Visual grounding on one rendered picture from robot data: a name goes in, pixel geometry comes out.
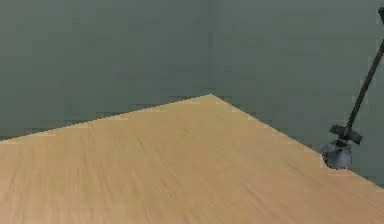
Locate black floor lamp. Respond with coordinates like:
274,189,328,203
321,6,384,170

